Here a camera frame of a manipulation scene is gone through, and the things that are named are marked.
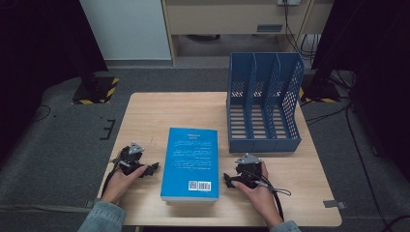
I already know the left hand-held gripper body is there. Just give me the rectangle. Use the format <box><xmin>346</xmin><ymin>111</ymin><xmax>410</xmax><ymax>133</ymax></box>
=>
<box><xmin>112</xmin><ymin>141</ymin><xmax>146</xmax><ymax>177</ymax></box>

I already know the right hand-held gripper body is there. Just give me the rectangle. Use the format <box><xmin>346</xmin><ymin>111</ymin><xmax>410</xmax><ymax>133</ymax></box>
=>
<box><xmin>234</xmin><ymin>153</ymin><xmax>264</xmax><ymax>188</ymax></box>

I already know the thick bright blue book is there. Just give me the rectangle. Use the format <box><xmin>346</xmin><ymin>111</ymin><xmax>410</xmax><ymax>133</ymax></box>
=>
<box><xmin>160</xmin><ymin>127</ymin><xmax>220</xmax><ymax>203</ymax></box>

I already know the blue file rack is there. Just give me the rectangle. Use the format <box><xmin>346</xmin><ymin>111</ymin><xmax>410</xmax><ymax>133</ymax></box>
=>
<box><xmin>226</xmin><ymin>51</ymin><xmax>306</xmax><ymax>154</ymax></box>

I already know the person's right hand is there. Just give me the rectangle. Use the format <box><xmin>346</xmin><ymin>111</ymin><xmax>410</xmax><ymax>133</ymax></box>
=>
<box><xmin>231</xmin><ymin>161</ymin><xmax>284</xmax><ymax>228</ymax></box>

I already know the person's left hand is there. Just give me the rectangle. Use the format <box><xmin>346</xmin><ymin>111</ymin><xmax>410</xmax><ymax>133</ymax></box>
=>
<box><xmin>101</xmin><ymin>164</ymin><xmax>149</xmax><ymax>206</ymax></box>

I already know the black yellow striped stand base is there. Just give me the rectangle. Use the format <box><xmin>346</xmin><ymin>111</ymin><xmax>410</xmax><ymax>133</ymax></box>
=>
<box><xmin>299</xmin><ymin>75</ymin><xmax>342</xmax><ymax>104</ymax></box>
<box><xmin>71</xmin><ymin>75</ymin><xmax>120</xmax><ymax>105</ymax></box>

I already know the white panel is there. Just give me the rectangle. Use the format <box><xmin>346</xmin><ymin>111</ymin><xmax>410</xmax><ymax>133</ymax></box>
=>
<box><xmin>78</xmin><ymin>0</ymin><xmax>172</xmax><ymax>62</ymax></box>

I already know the grey rectangular grille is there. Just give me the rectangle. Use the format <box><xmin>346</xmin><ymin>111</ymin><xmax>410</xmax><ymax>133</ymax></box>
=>
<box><xmin>256</xmin><ymin>23</ymin><xmax>284</xmax><ymax>34</ymax></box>

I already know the black curtain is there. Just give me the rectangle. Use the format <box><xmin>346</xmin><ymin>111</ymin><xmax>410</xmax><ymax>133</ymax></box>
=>
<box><xmin>0</xmin><ymin>0</ymin><xmax>109</xmax><ymax>162</ymax></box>
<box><xmin>310</xmin><ymin>0</ymin><xmax>410</xmax><ymax>182</ymax></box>

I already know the beige cabinet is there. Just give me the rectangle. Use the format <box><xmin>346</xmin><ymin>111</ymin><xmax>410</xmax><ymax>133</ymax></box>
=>
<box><xmin>160</xmin><ymin>0</ymin><xmax>337</xmax><ymax>67</ymax></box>

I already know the left hand-held gripper cable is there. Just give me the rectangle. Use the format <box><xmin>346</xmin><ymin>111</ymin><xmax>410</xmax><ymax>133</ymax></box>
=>
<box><xmin>100</xmin><ymin>157</ymin><xmax>125</xmax><ymax>198</ymax></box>

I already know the hand-held gripper cable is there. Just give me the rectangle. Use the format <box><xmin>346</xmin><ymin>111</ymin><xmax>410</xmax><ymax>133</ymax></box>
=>
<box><xmin>100</xmin><ymin>157</ymin><xmax>125</xmax><ymax>198</ymax></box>
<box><xmin>250</xmin><ymin>172</ymin><xmax>293</xmax><ymax>221</ymax></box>

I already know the right hand-held gripper cable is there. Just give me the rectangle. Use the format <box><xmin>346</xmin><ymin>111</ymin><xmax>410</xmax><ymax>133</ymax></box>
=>
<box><xmin>250</xmin><ymin>172</ymin><xmax>293</xmax><ymax>221</ymax></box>

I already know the thin black floor cable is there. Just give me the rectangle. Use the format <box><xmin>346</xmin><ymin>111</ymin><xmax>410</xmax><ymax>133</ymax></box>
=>
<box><xmin>31</xmin><ymin>104</ymin><xmax>52</xmax><ymax>123</ymax></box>

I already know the long black floor cable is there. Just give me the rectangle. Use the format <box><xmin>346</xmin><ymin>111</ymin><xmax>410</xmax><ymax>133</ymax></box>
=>
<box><xmin>304</xmin><ymin>96</ymin><xmax>393</xmax><ymax>232</ymax></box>

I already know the dark red cable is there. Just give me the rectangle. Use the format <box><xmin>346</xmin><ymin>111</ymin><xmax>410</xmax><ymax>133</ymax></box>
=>
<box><xmin>381</xmin><ymin>215</ymin><xmax>410</xmax><ymax>232</ymax></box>

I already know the black hanging power cable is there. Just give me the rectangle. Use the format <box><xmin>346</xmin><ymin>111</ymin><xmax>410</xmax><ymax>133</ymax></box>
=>
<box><xmin>282</xmin><ymin>3</ymin><xmax>320</xmax><ymax>62</ymax></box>

